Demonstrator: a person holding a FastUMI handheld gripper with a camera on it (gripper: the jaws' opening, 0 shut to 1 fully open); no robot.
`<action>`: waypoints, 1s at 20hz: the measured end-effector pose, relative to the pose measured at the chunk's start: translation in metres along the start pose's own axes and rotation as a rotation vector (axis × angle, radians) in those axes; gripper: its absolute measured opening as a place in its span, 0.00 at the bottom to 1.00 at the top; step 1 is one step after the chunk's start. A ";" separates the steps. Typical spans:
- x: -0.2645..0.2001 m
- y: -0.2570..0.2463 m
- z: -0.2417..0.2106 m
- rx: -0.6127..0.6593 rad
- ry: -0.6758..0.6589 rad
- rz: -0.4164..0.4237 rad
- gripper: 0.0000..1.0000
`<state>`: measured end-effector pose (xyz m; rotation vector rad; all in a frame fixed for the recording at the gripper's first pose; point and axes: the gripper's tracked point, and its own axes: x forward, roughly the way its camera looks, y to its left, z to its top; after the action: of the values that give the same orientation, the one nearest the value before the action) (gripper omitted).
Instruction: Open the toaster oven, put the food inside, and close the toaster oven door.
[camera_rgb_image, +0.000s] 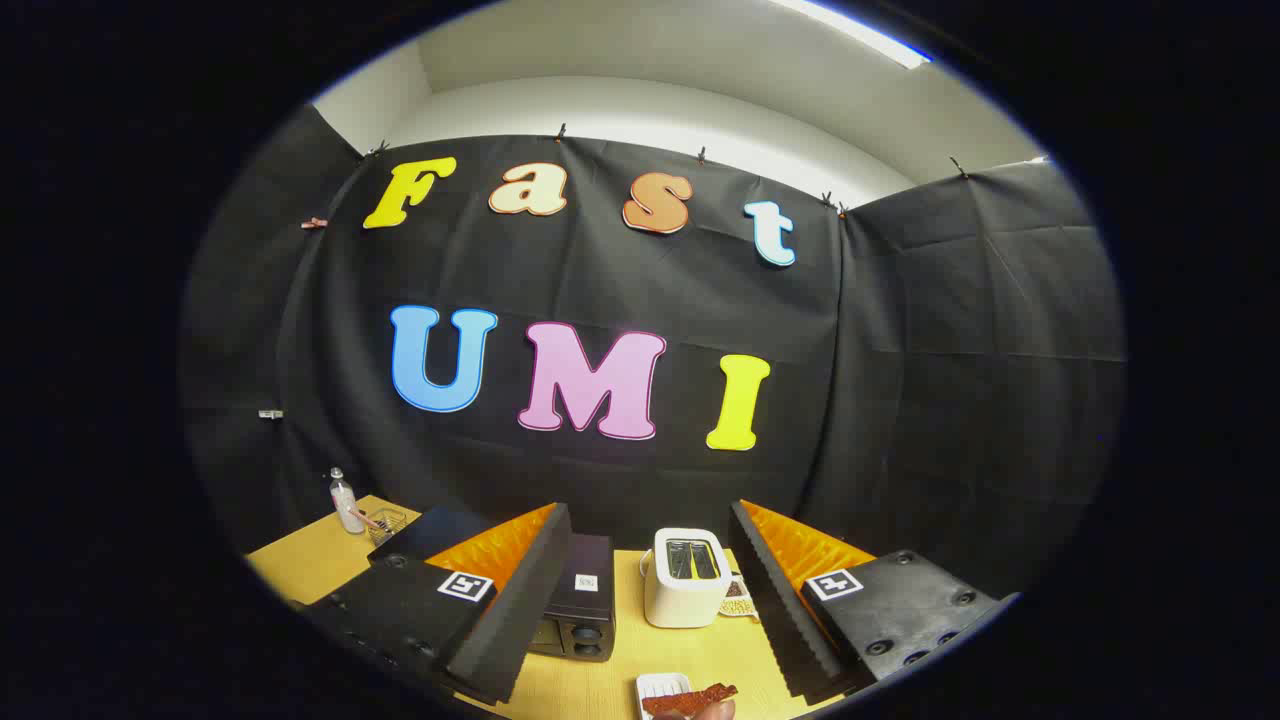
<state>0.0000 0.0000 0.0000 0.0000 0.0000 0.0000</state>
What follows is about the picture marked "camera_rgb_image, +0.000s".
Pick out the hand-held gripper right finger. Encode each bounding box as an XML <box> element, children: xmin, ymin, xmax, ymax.
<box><xmin>728</xmin><ymin>498</ymin><xmax>1006</xmax><ymax>701</ymax></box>

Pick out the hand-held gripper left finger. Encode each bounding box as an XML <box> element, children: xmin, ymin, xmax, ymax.
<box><xmin>300</xmin><ymin>502</ymin><xmax>573</xmax><ymax>706</ymax></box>

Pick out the black toaster oven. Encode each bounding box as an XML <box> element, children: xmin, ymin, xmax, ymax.
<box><xmin>368</xmin><ymin>506</ymin><xmax>617</xmax><ymax>663</ymax></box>

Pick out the red-brown meat piece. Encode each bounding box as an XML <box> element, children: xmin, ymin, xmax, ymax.
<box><xmin>642</xmin><ymin>684</ymin><xmax>739</xmax><ymax>717</ymax></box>

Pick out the white pop-up toaster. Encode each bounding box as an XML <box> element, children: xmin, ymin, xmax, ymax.
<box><xmin>640</xmin><ymin>527</ymin><xmax>734</xmax><ymax>629</ymax></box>

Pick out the white divided bean plate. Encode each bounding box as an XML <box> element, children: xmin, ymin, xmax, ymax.
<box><xmin>718</xmin><ymin>572</ymin><xmax>761</xmax><ymax>618</ymax></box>

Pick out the white ribbed dish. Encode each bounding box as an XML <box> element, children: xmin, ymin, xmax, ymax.
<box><xmin>636</xmin><ymin>672</ymin><xmax>693</xmax><ymax>720</ymax></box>

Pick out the small clear plastic bottle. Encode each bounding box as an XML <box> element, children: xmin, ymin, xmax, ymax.
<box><xmin>329</xmin><ymin>467</ymin><xmax>365</xmax><ymax>535</ymax></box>

